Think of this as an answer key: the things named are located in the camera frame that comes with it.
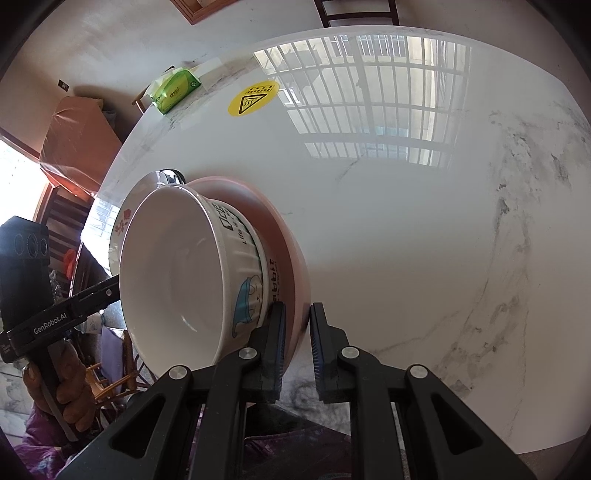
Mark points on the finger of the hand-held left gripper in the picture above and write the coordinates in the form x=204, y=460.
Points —
x=101, y=295

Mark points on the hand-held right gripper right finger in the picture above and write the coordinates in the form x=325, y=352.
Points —
x=318, y=350

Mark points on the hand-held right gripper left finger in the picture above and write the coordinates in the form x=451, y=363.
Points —
x=276, y=350

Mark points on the white plate with pink rose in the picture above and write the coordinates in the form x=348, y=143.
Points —
x=121, y=226

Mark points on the white bowl with teal band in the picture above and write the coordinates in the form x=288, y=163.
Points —
x=175, y=277

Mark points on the large pink bowl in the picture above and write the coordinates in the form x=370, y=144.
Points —
x=281, y=240

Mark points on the person's left forearm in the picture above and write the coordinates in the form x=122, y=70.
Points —
x=41, y=447

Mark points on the person's left hand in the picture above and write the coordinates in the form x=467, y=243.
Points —
x=78, y=392

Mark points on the orange object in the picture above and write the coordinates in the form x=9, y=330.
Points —
x=69, y=263

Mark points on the yellow wooden chair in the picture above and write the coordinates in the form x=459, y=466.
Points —
x=113, y=385

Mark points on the barred bright window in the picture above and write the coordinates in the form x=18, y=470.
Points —
x=18, y=184

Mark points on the wrapped brown box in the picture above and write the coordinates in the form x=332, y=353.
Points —
x=74, y=138

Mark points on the light wooden chair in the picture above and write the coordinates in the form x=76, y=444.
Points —
x=140, y=104

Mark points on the green tissue pack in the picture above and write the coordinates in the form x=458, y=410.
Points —
x=178, y=90

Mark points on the yellow round sticker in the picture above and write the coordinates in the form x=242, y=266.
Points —
x=251, y=99

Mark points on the wooden framed window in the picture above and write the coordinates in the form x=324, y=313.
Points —
x=194, y=14

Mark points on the dark wooden chair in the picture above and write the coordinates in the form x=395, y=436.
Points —
x=364, y=18

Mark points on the black wall switch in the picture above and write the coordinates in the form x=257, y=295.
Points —
x=63, y=86

